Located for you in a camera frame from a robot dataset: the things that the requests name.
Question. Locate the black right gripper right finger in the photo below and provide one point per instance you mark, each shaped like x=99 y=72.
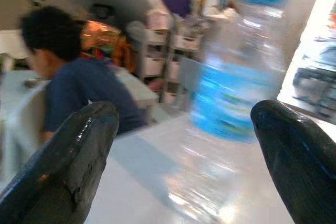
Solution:
x=302 y=161

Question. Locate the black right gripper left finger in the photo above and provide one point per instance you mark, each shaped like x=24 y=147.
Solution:
x=65 y=161

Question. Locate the clear water bottle blue label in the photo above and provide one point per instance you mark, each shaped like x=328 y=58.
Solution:
x=236 y=90

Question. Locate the person in dark blue shirt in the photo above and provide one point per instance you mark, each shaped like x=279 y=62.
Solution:
x=86 y=90

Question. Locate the orange shiny bag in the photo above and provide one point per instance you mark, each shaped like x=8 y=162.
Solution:
x=99 y=35

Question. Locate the white drawer shelf unit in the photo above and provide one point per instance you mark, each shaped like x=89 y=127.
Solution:
x=155 y=64

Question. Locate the light blue chair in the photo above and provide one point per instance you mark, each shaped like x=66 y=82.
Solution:
x=189 y=74

